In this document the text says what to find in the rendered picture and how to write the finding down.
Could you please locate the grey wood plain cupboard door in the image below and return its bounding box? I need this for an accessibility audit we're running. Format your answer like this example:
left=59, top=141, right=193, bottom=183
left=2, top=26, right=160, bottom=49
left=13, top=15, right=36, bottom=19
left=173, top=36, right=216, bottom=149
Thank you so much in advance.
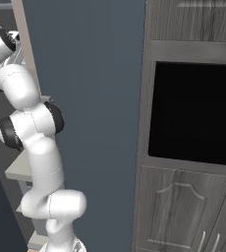
left=149, top=0, right=226, bottom=43

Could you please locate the dark blue-grey fridge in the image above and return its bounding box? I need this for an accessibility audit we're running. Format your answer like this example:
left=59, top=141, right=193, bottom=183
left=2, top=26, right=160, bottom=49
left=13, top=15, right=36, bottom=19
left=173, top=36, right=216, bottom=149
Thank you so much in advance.
left=11, top=0, right=147, bottom=252

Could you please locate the grey wood tall cabinet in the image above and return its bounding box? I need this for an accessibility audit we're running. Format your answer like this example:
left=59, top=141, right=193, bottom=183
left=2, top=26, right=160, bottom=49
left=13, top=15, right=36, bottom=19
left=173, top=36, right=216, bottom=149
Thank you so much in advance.
left=131, top=0, right=226, bottom=252

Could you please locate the black built-in oven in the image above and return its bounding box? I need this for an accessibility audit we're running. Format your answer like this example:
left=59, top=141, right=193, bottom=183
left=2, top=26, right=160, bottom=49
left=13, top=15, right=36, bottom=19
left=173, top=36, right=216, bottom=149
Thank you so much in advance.
left=147, top=60, right=226, bottom=167

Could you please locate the silver cupboard door handle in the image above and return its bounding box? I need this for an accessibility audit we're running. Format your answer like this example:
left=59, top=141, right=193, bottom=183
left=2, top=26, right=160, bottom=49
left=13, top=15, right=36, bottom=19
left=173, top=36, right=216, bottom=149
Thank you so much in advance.
left=197, top=230, right=207, bottom=252
left=210, top=232, right=221, bottom=252

